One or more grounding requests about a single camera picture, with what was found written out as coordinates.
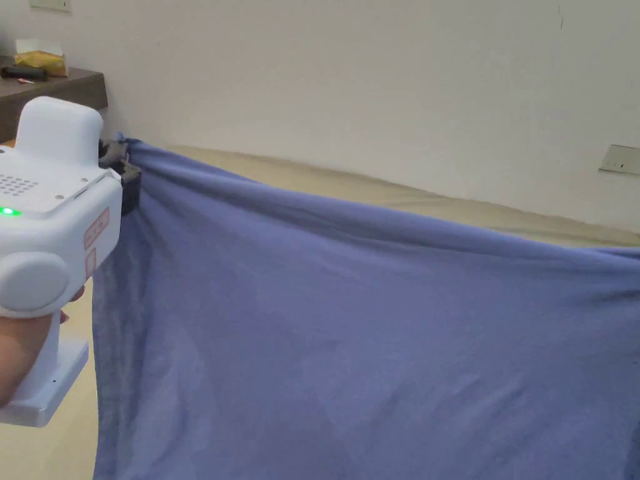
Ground wall socket plate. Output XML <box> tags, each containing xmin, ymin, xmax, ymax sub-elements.
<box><xmin>597</xmin><ymin>144</ymin><xmax>640</xmax><ymax>176</ymax></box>

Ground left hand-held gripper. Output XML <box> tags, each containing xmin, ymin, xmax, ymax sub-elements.
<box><xmin>0</xmin><ymin>96</ymin><xmax>143</xmax><ymax>429</ymax></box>

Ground blue garment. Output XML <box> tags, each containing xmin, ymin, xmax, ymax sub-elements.
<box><xmin>92</xmin><ymin>132</ymin><xmax>640</xmax><ymax>480</ymax></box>

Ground brown wooden shelf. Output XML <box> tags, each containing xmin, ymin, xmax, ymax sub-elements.
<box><xmin>0</xmin><ymin>39</ymin><xmax>109</xmax><ymax>144</ymax></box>

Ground person's left hand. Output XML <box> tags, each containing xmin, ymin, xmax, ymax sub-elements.
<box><xmin>0</xmin><ymin>287</ymin><xmax>87</xmax><ymax>407</ymax></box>

